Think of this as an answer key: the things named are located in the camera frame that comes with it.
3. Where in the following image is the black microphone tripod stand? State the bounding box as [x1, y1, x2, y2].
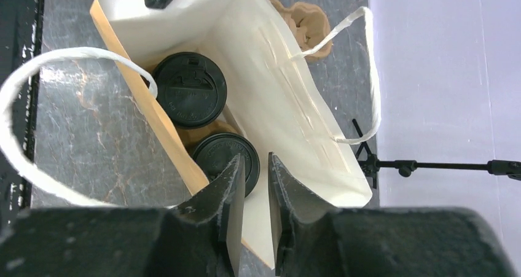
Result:
[355, 142, 520, 189]

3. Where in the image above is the cardboard cup carrier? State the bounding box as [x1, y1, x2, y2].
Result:
[177, 120, 239, 154]
[269, 0, 331, 52]

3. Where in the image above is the black lid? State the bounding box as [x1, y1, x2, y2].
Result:
[189, 132, 261, 196]
[152, 52, 227, 129]

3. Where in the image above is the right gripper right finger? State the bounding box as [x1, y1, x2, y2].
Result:
[268, 153, 516, 276]

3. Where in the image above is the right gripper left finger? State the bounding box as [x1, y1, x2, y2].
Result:
[1, 155, 245, 276]

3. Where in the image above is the brown paper bag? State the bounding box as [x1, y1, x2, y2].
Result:
[0, 0, 382, 270]

